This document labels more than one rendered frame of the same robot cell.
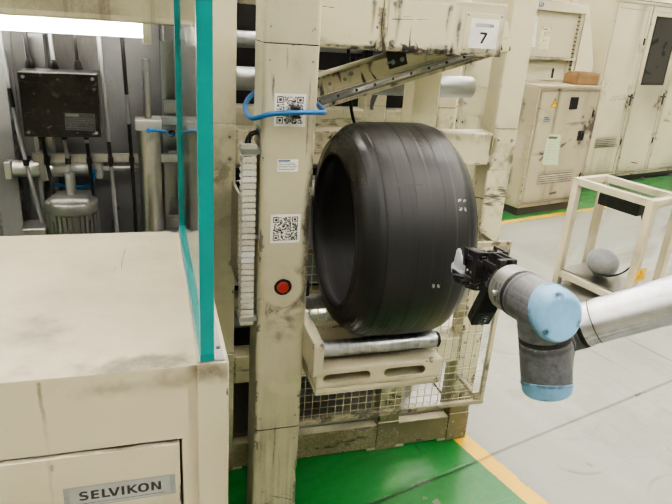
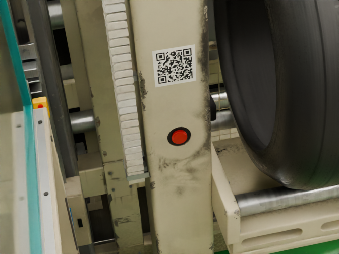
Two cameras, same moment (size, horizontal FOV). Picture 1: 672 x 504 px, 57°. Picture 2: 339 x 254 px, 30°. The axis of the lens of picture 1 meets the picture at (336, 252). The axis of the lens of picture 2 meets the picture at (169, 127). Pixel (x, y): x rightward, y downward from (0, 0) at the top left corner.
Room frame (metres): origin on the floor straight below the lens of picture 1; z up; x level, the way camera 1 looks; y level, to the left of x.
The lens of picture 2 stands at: (0.51, 0.01, 1.82)
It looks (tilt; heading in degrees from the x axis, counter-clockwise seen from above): 38 degrees down; 9
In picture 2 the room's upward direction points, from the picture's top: 4 degrees counter-clockwise
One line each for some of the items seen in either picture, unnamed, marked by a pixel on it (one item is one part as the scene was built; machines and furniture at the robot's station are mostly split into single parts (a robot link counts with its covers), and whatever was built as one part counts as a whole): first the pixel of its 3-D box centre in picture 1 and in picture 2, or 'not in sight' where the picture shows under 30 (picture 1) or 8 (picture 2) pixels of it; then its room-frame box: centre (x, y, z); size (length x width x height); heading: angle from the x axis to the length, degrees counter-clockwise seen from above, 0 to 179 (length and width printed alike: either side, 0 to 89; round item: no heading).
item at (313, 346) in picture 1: (301, 324); (209, 163); (1.55, 0.08, 0.90); 0.40 x 0.03 x 0.10; 18
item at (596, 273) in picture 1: (614, 242); not in sight; (3.99, -1.89, 0.40); 0.60 x 0.35 x 0.80; 33
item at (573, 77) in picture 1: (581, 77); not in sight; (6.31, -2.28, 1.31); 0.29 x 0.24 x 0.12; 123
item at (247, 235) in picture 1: (248, 236); (125, 77); (1.45, 0.22, 1.19); 0.05 x 0.04 x 0.48; 18
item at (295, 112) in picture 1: (284, 104); not in sight; (1.50, 0.15, 1.51); 0.19 x 0.19 x 0.06; 18
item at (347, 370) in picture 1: (375, 364); (307, 213); (1.47, -0.13, 0.84); 0.36 x 0.09 x 0.06; 108
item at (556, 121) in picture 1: (539, 145); not in sight; (6.25, -1.97, 0.62); 0.91 x 0.58 x 1.25; 123
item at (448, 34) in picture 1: (392, 23); not in sight; (1.92, -0.12, 1.71); 0.61 x 0.25 x 0.15; 108
